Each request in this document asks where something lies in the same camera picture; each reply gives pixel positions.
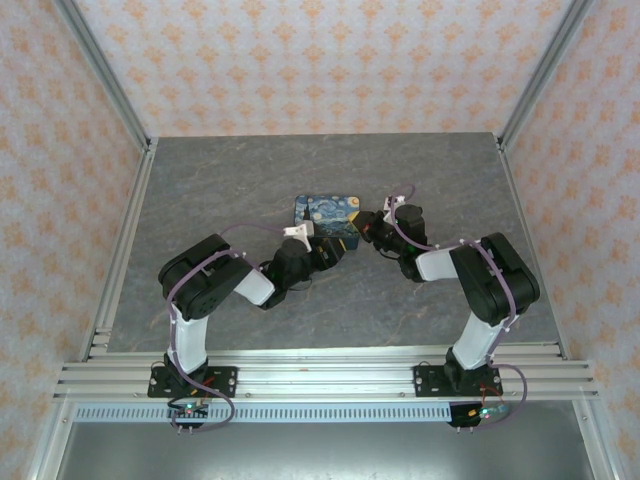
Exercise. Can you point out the aluminium cross rail beam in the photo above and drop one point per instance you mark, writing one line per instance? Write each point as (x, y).
(325, 375)

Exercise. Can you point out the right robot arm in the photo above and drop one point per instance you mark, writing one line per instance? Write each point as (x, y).
(495, 280)

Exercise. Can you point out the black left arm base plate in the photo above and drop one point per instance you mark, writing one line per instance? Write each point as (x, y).
(225, 380)

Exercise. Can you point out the grey metal sheet panel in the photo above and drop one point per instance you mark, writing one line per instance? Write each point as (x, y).
(325, 452)

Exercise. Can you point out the aluminium left corner post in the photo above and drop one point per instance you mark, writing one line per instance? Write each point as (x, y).
(105, 75)

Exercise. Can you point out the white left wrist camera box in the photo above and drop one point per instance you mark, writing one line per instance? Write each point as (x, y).
(299, 231)

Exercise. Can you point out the starry night painted teal box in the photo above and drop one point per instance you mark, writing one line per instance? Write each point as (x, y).
(327, 215)

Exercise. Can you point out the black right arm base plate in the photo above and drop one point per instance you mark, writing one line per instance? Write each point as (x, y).
(425, 380)

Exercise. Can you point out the aluminium corner post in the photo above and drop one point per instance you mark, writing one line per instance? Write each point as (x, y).
(105, 75)
(545, 70)

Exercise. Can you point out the aluminium left side rail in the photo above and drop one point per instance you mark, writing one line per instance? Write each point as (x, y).
(122, 240)

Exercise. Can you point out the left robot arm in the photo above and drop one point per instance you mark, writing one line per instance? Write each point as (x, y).
(205, 290)

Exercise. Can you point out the aluminium right corner post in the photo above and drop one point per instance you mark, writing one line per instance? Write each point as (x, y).
(545, 70)

